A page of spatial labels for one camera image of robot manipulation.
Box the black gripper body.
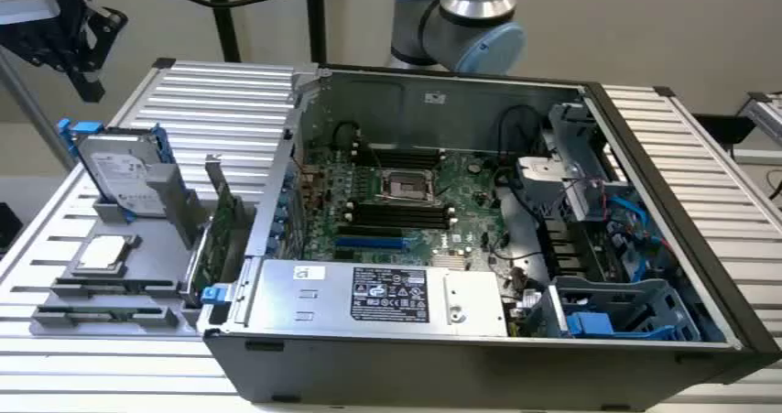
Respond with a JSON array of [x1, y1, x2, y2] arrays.
[[0, 0, 93, 69]]

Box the green gpu card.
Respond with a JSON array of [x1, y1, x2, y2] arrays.
[[181, 153, 253, 308]]

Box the black RAM slot bank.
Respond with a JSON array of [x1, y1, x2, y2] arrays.
[[354, 201, 457, 231], [352, 143, 441, 168]]

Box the blue expansion slot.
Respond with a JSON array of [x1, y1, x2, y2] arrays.
[[332, 235, 409, 253]]

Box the black stand pole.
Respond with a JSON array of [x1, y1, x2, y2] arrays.
[[208, 0, 244, 64], [302, 0, 329, 64]]

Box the hard disk with blue rails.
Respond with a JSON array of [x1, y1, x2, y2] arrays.
[[55, 118, 177, 225]]

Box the grey parts rack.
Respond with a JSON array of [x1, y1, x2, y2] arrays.
[[30, 163, 204, 337]]

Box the black box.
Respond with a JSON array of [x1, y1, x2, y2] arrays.
[[0, 201, 23, 257]]

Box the silver CPU chip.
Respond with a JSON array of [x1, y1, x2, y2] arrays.
[[70, 234, 141, 273]]

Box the RAM stick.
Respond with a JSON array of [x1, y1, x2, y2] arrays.
[[31, 306, 180, 331], [50, 277, 177, 296]]

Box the CPU socket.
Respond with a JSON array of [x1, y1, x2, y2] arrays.
[[377, 167, 438, 203]]

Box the green motherboard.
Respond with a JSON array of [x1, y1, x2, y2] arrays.
[[290, 146, 509, 268]]

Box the silver power supply unit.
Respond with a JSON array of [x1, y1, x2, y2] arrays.
[[241, 258, 512, 339]]

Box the grey metal disk bay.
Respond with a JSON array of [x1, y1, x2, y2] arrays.
[[544, 103, 631, 223]]

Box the black fan shroud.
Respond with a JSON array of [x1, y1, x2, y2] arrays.
[[534, 214, 625, 280]]

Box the black open PC case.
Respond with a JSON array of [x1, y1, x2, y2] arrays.
[[194, 62, 782, 408]]

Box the black chair part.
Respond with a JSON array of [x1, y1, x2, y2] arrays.
[[691, 112, 753, 143]]

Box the grey blue drive cage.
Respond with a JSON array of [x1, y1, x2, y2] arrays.
[[544, 274, 701, 342]]

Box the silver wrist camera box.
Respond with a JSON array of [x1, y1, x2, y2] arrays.
[[0, 0, 62, 26]]

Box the short black wire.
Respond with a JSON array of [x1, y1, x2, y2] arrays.
[[330, 120, 360, 149]]

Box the black looped wire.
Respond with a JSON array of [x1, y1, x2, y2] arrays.
[[496, 104, 545, 158]]

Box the red wire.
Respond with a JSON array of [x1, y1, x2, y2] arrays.
[[559, 178, 613, 218]]

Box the blue wire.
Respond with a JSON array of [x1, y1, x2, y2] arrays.
[[600, 191, 668, 255]]

